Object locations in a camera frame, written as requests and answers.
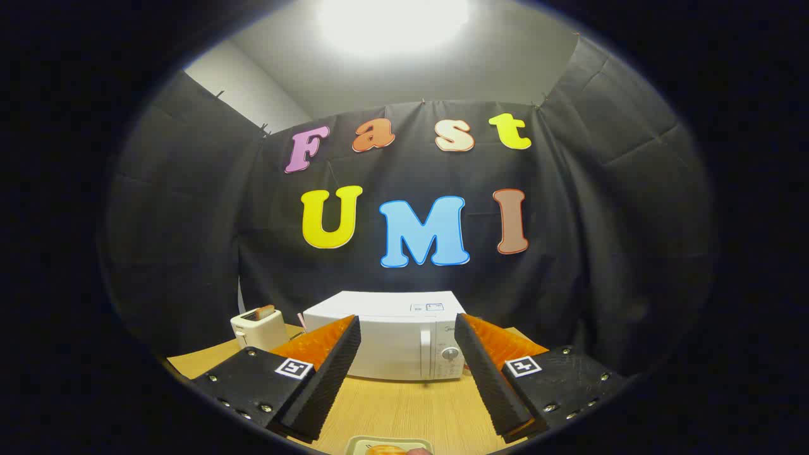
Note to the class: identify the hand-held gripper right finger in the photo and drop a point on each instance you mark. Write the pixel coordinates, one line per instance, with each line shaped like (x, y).
(486, 373)

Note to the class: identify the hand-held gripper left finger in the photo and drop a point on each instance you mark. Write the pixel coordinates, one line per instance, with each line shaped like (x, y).
(328, 373)

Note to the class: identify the white microwave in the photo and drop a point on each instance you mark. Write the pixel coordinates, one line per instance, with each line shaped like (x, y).
(398, 338)

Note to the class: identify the golden bread roll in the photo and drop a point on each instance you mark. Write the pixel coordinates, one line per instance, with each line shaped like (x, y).
(385, 450)

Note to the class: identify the pink striped straw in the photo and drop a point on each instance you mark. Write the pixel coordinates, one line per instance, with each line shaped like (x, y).
(301, 322)

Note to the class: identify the pale green plate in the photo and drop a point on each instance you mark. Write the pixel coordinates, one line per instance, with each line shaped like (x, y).
(357, 445)

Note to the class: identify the white toaster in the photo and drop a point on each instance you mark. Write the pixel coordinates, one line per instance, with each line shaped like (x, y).
(256, 330)

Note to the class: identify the toast slice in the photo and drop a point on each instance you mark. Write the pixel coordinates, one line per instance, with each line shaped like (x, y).
(266, 311)

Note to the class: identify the black backdrop cloth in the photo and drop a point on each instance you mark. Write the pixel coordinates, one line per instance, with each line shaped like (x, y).
(189, 221)

